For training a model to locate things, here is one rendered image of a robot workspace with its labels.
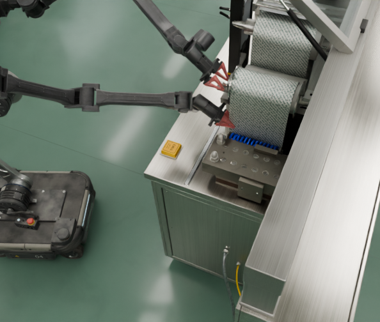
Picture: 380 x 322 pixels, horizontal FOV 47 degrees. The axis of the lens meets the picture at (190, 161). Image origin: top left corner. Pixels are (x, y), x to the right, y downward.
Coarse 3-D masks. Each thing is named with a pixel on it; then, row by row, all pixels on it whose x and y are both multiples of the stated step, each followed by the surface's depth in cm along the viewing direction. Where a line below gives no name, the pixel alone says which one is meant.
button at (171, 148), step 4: (168, 140) 198; (164, 144) 197; (168, 144) 197; (172, 144) 197; (176, 144) 197; (180, 144) 197; (164, 148) 196; (168, 148) 195; (172, 148) 195; (176, 148) 195; (180, 148) 198; (164, 152) 195; (168, 152) 194; (172, 152) 194; (176, 152) 194; (172, 156) 195
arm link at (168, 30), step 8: (136, 0) 173; (144, 0) 173; (144, 8) 172; (152, 8) 172; (152, 16) 171; (160, 16) 171; (160, 24) 171; (168, 24) 170; (160, 32) 172; (168, 32) 169; (176, 32) 169; (168, 40) 169; (176, 48) 169
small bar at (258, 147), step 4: (256, 144) 179; (256, 148) 178; (260, 148) 178; (264, 148) 178; (268, 148) 177; (260, 152) 178; (264, 152) 177; (268, 152) 176; (272, 152) 176; (276, 152) 176; (272, 156) 177; (276, 156) 177
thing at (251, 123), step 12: (240, 108) 173; (240, 120) 178; (252, 120) 175; (264, 120) 172; (276, 120) 169; (228, 132) 187; (240, 132) 184; (252, 132) 181; (264, 132) 178; (276, 132) 174; (276, 144) 180
